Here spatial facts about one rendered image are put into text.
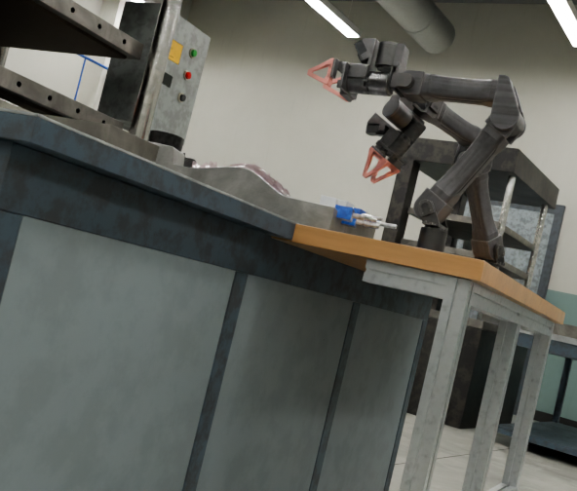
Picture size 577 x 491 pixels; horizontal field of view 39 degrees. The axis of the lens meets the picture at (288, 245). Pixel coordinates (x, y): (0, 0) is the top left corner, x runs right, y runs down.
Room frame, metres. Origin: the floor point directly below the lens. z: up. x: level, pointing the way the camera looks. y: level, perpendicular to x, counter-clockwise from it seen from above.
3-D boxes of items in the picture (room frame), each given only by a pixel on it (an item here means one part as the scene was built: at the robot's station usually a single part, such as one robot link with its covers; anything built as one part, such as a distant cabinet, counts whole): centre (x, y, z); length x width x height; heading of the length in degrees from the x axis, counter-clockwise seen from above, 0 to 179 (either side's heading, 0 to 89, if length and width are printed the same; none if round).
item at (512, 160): (6.80, -1.49, 1.03); 1.54 x 0.94 x 2.06; 148
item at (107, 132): (1.56, 0.41, 0.83); 0.20 x 0.15 x 0.07; 63
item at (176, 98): (2.80, 0.58, 0.73); 0.30 x 0.22 x 1.47; 153
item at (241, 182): (1.93, 0.15, 0.85); 0.50 x 0.26 x 0.11; 80
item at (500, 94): (1.89, -0.31, 1.17); 0.30 x 0.09 x 0.12; 63
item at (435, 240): (1.89, -0.32, 0.84); 0.20 x 0.07 x 0.08; 153
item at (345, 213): (1.83, -0.11, 0.85); 0.13 x 0.05 x 0.05; 80
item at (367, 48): (2.01, -0.07, 1.25); 0.07 x 0.06 x 0.11; 153
